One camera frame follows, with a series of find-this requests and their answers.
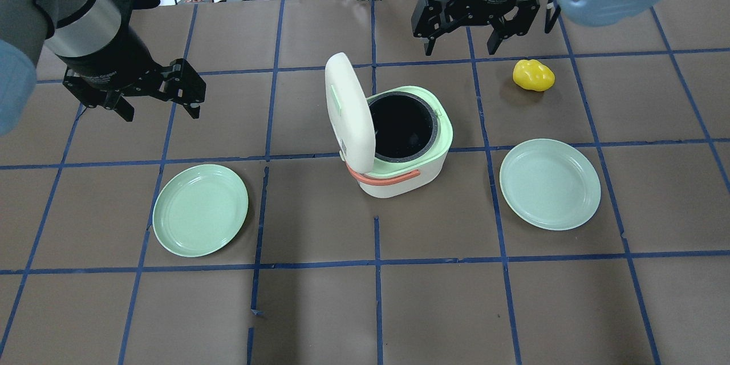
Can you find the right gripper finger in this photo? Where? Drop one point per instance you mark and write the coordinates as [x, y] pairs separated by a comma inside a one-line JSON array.
[[516, 18], [430, 20]]

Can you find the right green plate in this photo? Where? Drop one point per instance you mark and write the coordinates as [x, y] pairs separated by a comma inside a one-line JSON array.
[[550, 184]]

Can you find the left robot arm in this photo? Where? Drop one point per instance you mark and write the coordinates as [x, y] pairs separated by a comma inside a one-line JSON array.
[[106, 61]]

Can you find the yellow toy pepper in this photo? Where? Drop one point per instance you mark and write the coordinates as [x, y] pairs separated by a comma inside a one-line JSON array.
[[532, 75]]

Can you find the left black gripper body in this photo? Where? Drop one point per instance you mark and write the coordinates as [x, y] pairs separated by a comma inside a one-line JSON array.
[[112, 59]]

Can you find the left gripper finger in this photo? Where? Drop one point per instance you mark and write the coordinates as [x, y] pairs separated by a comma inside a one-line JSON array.
[[187, 87], [91, 97]]

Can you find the green plate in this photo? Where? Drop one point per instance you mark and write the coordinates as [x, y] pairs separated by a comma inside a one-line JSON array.
[[200, 210], [550, 184]]

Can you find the white rice cooker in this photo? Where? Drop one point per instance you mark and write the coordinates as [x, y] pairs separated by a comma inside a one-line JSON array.
[[392, 142]]

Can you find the left green plate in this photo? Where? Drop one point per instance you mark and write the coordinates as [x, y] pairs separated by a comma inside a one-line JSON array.
[[200, 210]]

